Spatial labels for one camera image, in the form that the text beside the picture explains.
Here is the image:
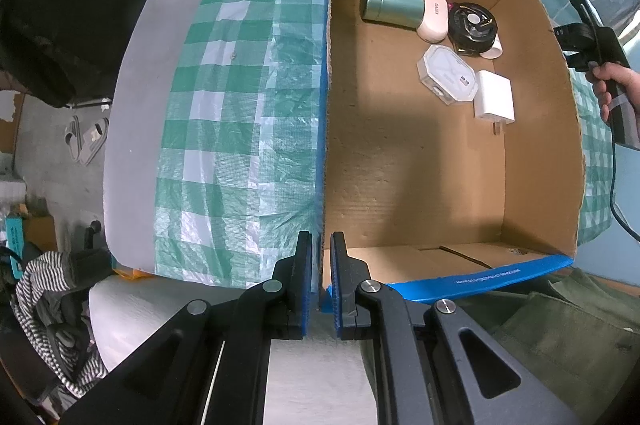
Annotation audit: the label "small white medicine bottle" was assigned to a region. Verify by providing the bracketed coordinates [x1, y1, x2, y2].
[480, 35, 503, 60]

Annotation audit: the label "white power adapter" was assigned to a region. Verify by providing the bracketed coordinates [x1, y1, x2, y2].
[473, 70, 515, 124]

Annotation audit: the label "black round fan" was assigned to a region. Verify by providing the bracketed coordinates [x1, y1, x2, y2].
[448, 3, 498, 55]

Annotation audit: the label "white octagonal box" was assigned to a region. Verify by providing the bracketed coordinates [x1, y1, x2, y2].
[416, 45, 478, 106]

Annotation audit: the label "blue-edged cardboard box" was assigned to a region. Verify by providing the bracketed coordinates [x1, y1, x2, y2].
[323, 0, 586, 303]

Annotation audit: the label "white oval case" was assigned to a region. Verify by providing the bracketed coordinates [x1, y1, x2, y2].
[416, 0, 449, 44]

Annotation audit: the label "green metal tin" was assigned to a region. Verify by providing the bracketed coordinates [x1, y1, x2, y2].
[359, 0, 425, 30]

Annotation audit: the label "person's right hand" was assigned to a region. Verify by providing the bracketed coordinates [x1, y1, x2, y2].
[584, 60, 640, 124]

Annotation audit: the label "green checkered tablecloth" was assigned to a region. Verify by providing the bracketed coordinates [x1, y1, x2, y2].
[152, 0, 612, 287]

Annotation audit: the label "olive green trousers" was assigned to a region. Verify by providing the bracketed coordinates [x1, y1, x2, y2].
[456, 269, 639, 424]

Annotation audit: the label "striped cloth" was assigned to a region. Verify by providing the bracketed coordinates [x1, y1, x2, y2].
[10, 249, 113, 398]

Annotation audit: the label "pair of grey slippers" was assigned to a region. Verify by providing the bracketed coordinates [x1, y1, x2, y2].
[64, 115, 108, 166]

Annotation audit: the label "teal box on floor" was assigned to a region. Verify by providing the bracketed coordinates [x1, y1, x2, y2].
[6, 216, 25, 280]

